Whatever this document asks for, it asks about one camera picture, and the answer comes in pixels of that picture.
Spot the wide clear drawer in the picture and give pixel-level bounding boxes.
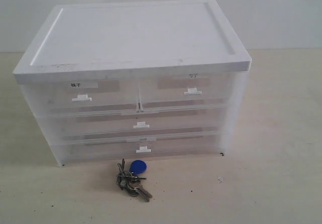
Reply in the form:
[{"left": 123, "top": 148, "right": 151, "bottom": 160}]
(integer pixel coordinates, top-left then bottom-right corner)
[
  {"left": 53, "top": 107, "right": 226, "bottom": 141},
  {"left": 51, "top": 134, "right": 225, "bottom": 165}
]

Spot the key bunch with blue fob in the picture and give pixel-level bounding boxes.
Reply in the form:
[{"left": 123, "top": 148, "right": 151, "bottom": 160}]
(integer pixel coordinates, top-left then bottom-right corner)
[{"left": 116, "top": 159, "right": 153, "bottom": 202}]

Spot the top right small drawer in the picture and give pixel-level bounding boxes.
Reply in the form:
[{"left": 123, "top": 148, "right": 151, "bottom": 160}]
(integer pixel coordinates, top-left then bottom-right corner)
[{"left": 139, "top": 73, "right": 231, "bottom": 108}]

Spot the small drawer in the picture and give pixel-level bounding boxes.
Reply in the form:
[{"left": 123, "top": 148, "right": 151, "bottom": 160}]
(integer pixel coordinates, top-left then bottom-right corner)
[
  {"left": 39, "top": 79, "right": 139, "bottom": 113},
  {"left": 139, "top": 73, "right": 231, "bottom": 108}
]

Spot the white plastic drawer cabinet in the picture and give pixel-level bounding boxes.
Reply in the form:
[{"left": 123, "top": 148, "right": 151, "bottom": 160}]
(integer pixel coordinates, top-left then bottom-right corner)
[{"left": 13, "top": 0, "right": 252, "bottom": 155}]

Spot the top left small drawer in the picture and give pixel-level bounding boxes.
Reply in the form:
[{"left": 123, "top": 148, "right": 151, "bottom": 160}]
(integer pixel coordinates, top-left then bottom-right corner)
[{"left": 39, "top": 79, "right": 139, "bottom": 113}]

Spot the small white plastic scrap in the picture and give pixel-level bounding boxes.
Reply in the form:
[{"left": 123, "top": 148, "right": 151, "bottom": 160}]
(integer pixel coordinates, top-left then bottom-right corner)
[{"left": 217, "top": 176, "right": 224, "bottom": 183}]

